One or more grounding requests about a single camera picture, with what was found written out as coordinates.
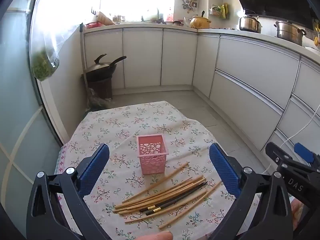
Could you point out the yellow cooking pot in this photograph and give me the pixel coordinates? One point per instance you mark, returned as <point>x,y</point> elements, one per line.
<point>200,22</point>

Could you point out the white kitchen cabinets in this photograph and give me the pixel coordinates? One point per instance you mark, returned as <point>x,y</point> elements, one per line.
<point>175,60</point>

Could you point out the small lidded pot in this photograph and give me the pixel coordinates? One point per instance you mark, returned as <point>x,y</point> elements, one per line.
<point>178,23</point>

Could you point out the red plastic basket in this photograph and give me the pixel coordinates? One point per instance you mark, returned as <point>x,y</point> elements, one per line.
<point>94,25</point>

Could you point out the black chopstick with gold band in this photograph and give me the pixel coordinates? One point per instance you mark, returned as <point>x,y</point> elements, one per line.
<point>157,209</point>
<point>151,207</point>

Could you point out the plastic bag of green vegetables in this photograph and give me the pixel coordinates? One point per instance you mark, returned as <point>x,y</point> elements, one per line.
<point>43,67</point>

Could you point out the floral tablecloth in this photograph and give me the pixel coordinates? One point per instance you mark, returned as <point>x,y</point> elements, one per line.
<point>120,130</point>

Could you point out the grey mop pole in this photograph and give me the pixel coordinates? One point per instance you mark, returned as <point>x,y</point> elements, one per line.
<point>82,55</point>

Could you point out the dark plastic bag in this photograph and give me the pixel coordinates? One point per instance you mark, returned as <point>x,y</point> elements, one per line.
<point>96,102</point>

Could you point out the pile of wooden chopsticks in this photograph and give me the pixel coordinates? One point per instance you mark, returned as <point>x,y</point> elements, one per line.
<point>165,192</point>

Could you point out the dark wok lid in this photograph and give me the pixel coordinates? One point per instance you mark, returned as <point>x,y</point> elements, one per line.
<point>98,67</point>

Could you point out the dark red trash bin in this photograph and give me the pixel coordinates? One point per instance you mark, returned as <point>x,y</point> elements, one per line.
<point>100,88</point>

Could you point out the person's left hand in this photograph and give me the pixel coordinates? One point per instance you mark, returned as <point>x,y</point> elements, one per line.
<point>156,236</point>

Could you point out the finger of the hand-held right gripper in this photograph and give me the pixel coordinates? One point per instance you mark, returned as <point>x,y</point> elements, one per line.
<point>277,153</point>
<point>303,152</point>

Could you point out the pink perforated plastic basket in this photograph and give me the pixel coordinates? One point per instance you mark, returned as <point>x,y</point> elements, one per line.
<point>152,165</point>

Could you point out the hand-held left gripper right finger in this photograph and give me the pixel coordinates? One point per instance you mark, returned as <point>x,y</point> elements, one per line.
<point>225,170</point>

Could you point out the person's right hand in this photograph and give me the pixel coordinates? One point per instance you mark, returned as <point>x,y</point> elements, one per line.
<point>297,212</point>

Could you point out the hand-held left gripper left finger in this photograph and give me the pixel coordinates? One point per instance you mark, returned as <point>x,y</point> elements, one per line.
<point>96,170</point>

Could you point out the tan woven basket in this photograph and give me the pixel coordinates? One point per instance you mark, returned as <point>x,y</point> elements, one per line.
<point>105,18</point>

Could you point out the black wok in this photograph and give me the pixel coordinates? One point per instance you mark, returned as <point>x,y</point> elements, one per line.
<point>100,76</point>

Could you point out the white kitchen countertop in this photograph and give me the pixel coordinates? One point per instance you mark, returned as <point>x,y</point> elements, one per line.
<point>150,26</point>

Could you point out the large steel steamer pot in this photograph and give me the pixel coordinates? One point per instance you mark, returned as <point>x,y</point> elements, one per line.
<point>290,33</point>

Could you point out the steel pot with lid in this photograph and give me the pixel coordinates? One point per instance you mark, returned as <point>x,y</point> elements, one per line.
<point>250,25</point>

